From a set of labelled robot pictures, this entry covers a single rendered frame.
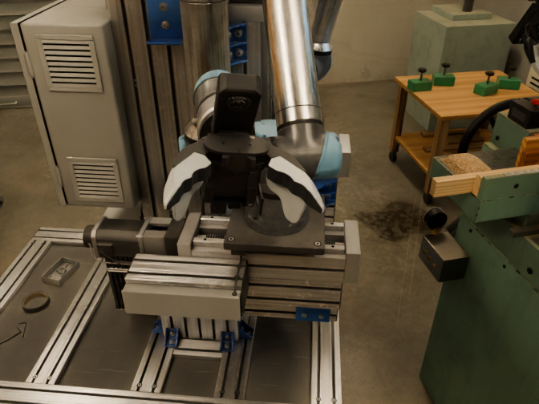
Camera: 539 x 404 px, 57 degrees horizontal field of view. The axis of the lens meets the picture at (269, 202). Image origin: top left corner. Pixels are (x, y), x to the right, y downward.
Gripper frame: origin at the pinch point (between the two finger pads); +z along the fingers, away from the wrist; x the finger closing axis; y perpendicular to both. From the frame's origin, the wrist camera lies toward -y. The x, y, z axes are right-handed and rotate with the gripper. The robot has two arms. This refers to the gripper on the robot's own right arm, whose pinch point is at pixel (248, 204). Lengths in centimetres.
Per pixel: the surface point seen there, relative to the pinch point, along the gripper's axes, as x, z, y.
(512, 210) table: -69, -44, 28
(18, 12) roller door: 110, -347, 71
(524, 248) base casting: -74, -41, 36
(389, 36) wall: -169, -354, 63
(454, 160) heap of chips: -61, -59, 24
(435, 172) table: -59, -62, 29
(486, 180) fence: -59, -44, 21
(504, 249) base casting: -74, -46, 41
